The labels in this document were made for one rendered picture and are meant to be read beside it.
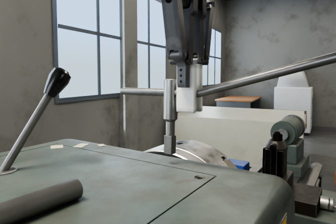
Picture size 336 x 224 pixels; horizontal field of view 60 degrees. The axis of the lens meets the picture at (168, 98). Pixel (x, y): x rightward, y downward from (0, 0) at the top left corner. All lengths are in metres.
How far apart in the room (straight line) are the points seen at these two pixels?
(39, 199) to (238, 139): 4.15
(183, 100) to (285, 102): 7.03
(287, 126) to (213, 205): 1.38
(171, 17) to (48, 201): 0.26
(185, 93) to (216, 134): 4.06
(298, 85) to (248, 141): 3.33
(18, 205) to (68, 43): 2.75
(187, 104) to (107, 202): 0.17
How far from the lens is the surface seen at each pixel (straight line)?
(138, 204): 0.33
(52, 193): 0.33
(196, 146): 0.66
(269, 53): 8.29
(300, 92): 7.38
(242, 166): 0.96
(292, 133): 1.69
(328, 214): 1.18
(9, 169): 0.48
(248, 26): 8.46
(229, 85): 0.40
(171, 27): 0.39
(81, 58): 3.14
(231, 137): 4.42
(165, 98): 0.44
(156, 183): 0.38
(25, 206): 0.31
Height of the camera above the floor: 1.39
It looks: 4 degrees down
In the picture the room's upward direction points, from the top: straight up
